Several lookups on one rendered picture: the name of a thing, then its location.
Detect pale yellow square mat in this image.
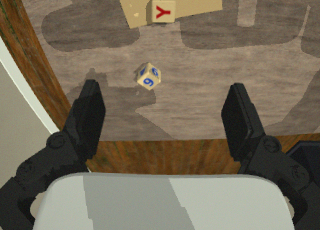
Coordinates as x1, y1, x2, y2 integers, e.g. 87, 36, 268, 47
119, 0, 223, 29

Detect beige letter block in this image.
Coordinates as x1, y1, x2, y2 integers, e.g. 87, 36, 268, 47
137, 63, 161, 90
152, 0, 176, 23

